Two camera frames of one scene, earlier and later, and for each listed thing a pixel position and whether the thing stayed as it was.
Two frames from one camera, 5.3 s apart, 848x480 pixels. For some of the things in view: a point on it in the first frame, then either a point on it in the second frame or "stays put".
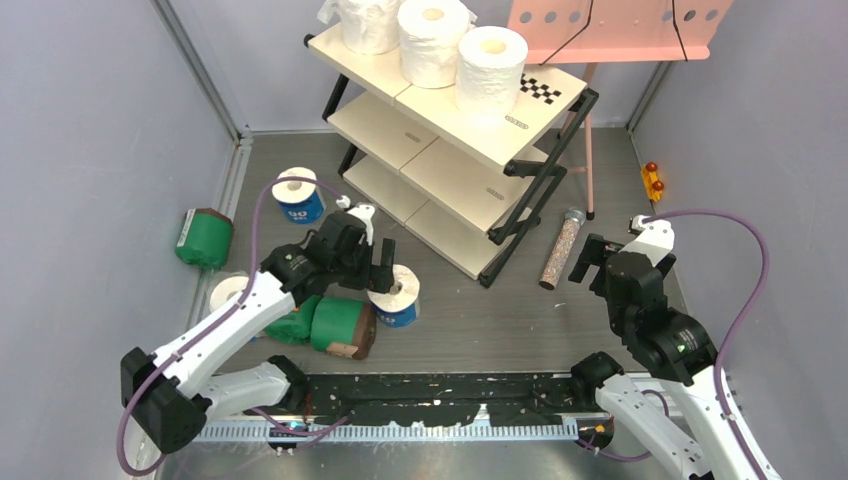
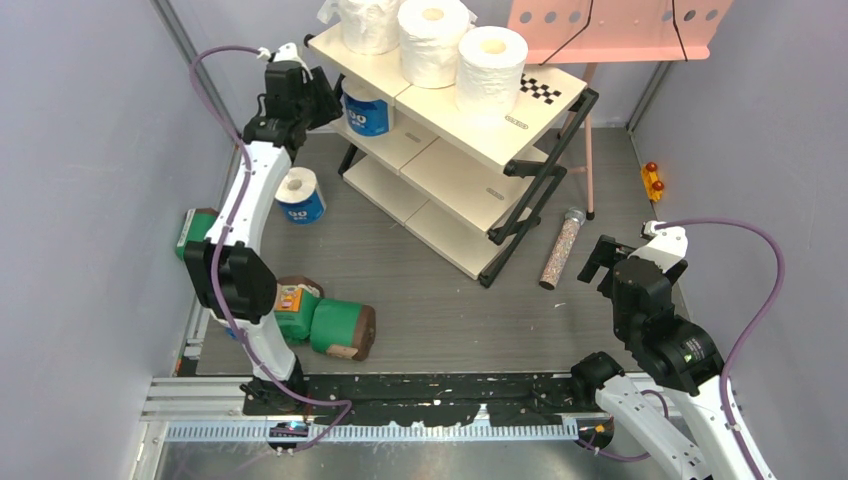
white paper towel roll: [369, 27] stays put
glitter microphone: [574, 218] stays put
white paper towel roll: [488, 68] stays put
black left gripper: [378, 277] to [329, 107]
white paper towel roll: [429, 35] stays put
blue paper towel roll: [399, 307] to [368, 111]
